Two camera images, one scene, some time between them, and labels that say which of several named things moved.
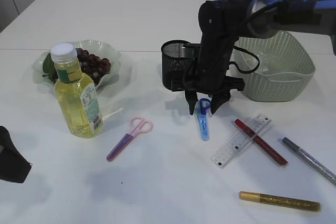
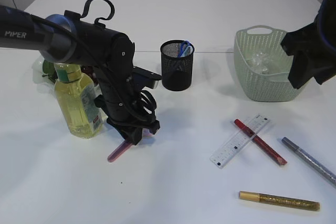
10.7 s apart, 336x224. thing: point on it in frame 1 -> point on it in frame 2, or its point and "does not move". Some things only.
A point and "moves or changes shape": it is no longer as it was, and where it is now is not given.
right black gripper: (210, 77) -> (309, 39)
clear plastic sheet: (267, 63) moves or changes shape
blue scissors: (203, 118) -> (187, 49)
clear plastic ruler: (240, 140) does not move
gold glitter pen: (280, 201) does not move
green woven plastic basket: (276, 68) does not move
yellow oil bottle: (77, 94) does not move
